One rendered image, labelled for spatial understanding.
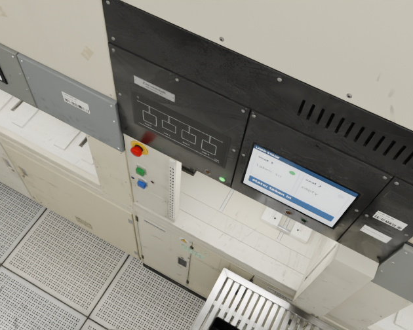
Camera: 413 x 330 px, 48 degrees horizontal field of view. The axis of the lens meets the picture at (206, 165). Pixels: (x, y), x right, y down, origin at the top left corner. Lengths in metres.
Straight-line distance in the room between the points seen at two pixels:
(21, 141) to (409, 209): 1.66
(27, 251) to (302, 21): 2.37
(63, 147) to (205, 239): 0.77
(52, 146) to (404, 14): 1.71
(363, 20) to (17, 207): 2.56
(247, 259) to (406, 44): 1.27
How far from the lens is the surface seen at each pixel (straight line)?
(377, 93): 0.92
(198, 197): 1.99
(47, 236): 2.94
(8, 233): 3.01
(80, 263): 2.84
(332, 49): 0.88
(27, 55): 1.54
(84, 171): 2.10
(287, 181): 1.25
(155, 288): 2.75
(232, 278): 1.99
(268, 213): 1.96
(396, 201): 1.16
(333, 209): 1.28
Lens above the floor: 2.66
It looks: 60 degrees down
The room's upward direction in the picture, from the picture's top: 8 degrees clockwise
